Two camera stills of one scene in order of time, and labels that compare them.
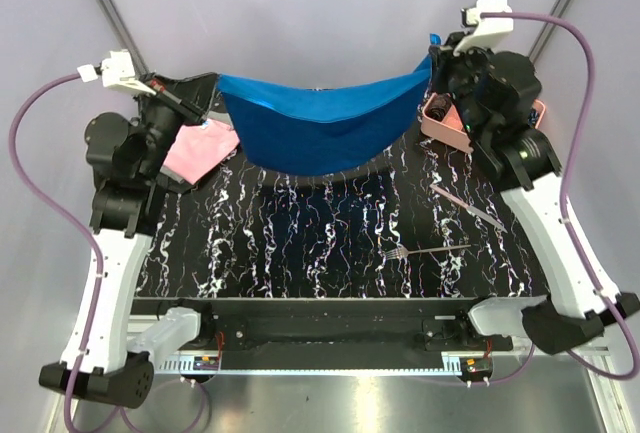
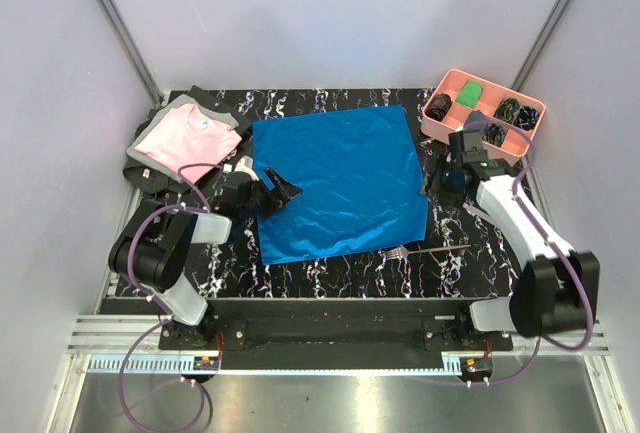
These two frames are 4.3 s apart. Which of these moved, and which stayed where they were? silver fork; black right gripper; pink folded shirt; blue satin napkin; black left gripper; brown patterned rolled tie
Moved: blue satin napkin; black right gripper; black left gripper
Stayed: brown patterned rolled tie; silver fork; pink folded shirt
